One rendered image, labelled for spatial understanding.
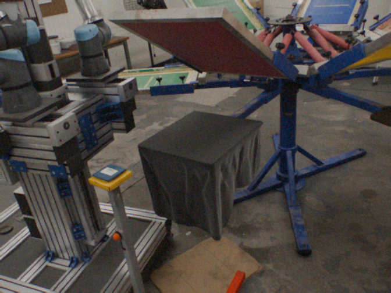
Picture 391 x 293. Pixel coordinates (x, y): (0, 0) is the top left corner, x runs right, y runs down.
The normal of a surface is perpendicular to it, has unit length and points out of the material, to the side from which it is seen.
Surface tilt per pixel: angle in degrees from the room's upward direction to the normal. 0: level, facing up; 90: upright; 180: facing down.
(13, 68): 90
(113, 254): 0
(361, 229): 0
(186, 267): 2
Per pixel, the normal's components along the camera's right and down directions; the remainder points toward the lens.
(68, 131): 0.93, 0.07
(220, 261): -0.11, -0.89
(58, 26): 0.81, 0.18
